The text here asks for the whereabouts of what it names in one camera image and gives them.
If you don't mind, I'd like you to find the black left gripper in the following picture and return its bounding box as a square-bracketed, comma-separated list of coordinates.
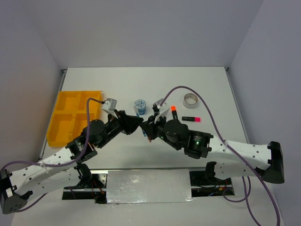
[97, 109, 144, 149]

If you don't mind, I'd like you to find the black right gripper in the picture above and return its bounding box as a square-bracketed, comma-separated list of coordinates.
[141, 112, 181, 150]

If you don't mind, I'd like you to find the red gel pen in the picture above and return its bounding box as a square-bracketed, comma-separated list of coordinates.
[143, 130, 152, 142]

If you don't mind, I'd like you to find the blue gel pen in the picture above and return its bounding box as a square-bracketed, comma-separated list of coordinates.
[134, 105, 140, 117]

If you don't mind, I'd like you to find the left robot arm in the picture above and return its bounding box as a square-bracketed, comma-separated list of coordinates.
[0, 111, 143, 214]

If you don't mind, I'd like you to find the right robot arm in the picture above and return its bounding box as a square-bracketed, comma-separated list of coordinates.
[140, 118, 285, 184]

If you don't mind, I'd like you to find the blue round jar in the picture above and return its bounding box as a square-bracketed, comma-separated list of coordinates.
[134, 99, 146, 115]

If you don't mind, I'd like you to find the orange capped black highlighter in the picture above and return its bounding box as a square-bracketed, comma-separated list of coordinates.
[171, 106, 178, 120]

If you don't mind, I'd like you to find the pink capped black highlighter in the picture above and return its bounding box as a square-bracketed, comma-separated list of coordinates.
[182, 116, 201, 122]

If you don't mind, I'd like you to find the white tape roll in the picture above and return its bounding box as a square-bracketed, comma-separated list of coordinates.
[182, 93, 198, 109]

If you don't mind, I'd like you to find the yellow compartment tray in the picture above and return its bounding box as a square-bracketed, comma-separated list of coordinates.
[47, 91, 102, 148]

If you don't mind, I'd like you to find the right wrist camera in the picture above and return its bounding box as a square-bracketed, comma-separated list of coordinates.
[152, 98, 170, 123]

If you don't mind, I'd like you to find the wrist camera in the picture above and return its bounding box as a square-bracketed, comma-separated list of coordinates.
[152, 98, 170, 123]
[102, 98, 117, 118]

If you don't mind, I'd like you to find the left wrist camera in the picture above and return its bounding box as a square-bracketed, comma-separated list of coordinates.
[102, 98, 117, 118]

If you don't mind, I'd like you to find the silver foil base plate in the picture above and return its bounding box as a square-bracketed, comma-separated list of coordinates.
[106, 169, 193, 204]

